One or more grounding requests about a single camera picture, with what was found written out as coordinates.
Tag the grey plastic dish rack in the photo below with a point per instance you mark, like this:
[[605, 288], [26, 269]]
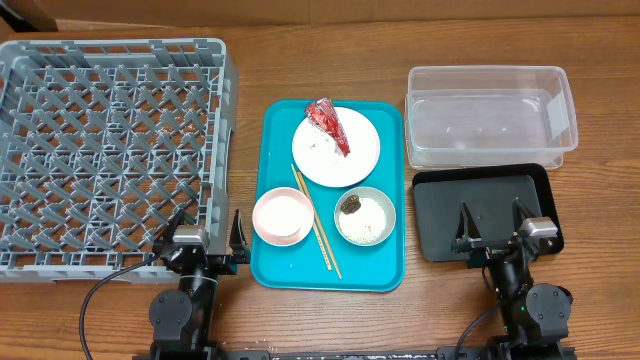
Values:
[[102, 142]]

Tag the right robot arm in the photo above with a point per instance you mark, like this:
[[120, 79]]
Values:
[[535, 316]]

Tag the right wooden chopstick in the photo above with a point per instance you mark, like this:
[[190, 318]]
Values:
[[319, 228]]

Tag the black plastic tray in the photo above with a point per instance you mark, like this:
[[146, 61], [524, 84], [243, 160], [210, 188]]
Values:
[[488, 193]]

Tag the left wooden chopstick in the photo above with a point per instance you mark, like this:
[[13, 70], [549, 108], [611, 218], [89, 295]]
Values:
[[314, 224]]

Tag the wooden chopstick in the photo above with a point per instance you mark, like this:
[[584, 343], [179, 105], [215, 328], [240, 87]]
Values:
[[319, 228], [314, 224]]

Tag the red snack wrapper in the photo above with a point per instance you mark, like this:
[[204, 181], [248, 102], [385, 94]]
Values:
[[323, 115]]

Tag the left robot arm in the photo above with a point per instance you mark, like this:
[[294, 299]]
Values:
[[181, 317]]

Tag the clear plastic bin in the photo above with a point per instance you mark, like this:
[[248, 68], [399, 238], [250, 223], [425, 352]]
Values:
[[487, 115]]

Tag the brown food chunk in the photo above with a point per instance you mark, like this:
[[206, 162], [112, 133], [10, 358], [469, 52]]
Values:
[[350, 205]]

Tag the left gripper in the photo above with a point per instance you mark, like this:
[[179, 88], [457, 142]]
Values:
[[228, 264]]

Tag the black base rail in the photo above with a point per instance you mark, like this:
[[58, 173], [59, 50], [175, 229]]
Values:
[[442, 353]]

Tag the white rice grains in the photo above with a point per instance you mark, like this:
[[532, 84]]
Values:
[[365, 225]]

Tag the teal plastic serving tray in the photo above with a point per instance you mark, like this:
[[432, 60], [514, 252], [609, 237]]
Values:
[[302, 266]]

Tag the white round plate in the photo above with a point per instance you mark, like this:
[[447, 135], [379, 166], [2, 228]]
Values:
[[318, 157]]

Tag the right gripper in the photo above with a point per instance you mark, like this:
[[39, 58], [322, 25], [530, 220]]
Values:
[[493, 244]]

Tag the pink small bowl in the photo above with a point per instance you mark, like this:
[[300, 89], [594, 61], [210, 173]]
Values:
[[283, 217]]

